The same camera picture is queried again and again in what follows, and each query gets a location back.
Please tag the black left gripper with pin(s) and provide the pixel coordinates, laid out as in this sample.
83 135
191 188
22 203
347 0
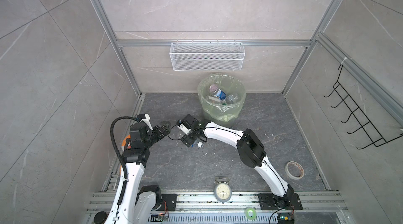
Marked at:
160 135

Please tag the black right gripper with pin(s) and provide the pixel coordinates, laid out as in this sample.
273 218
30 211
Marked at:
185 140

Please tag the crushed blue label bottle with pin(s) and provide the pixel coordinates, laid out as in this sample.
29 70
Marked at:
198 144

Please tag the blue cap red bottle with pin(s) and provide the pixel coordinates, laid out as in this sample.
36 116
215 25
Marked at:
217 92

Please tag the green blue label bottle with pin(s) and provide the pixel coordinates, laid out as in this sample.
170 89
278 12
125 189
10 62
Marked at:
232 98

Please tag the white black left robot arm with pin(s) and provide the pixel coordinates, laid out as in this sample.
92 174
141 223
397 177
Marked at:
132 204

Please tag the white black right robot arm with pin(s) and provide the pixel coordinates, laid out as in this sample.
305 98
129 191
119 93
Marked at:
252 154

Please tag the green lined trash bin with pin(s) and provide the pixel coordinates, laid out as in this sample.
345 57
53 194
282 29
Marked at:
221 114

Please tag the orange shark plush toy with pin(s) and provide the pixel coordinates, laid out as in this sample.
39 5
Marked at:
126 143

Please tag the round analog clock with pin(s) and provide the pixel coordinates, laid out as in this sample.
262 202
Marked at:
222 189

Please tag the beige masking tape roll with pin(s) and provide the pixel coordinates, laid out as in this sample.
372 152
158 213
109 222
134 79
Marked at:
294 170

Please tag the green tape roll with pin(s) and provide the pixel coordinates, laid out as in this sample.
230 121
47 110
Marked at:
250 213

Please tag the black round disc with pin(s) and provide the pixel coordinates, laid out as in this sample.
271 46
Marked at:
100 217

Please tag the white wire mesh basket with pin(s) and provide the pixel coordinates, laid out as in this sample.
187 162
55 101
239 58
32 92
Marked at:
207 56

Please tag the black wire hook rack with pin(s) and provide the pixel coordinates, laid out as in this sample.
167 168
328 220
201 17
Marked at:
356 112

